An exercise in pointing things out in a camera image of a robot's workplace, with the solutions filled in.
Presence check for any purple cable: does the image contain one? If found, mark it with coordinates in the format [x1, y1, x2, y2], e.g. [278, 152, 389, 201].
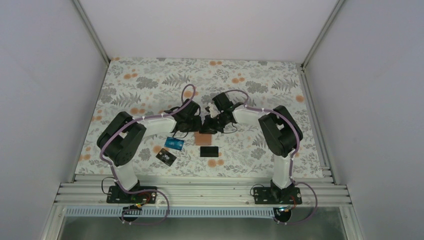
[221, 89, 319, 227]
[99, 83, 196, 226]

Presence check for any black VIP card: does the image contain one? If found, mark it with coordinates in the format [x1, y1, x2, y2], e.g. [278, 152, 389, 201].
[155, 148, 177, 167]

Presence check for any black card centre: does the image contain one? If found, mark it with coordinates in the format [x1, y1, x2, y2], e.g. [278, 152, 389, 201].
[199, 146, 219, 158]

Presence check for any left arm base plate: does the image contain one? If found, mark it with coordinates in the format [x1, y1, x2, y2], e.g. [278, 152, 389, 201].
[106, 185, 158, 204]

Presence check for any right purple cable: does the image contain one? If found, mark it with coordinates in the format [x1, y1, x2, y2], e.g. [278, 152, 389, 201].
[221, 89, 319, 227]

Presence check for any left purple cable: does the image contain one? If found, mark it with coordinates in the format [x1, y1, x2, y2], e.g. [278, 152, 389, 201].
[99, 83, 196, 226]

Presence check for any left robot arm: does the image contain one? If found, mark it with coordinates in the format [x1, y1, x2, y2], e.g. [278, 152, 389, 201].
[96, 99, 202, 203]

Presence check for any brown leather card holder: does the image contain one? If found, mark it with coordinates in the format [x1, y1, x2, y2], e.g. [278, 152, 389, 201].
[194, 132, 212, 146]

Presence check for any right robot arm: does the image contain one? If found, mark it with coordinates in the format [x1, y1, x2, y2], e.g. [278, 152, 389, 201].
[199, 92, 303, 204]

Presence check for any aluminium rail frame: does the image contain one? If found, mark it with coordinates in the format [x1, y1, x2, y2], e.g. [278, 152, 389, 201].
[41, 167, 363, 240]

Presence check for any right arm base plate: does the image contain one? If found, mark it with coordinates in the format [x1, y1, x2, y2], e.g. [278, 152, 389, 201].
[252, 186, 303, 205]

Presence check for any floral table mat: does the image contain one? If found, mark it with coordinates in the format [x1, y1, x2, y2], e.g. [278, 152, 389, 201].
[75, 57, 323, 178]

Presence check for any blue card upper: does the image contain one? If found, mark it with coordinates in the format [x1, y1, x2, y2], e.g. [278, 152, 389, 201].
[164, 137, 185, 151]

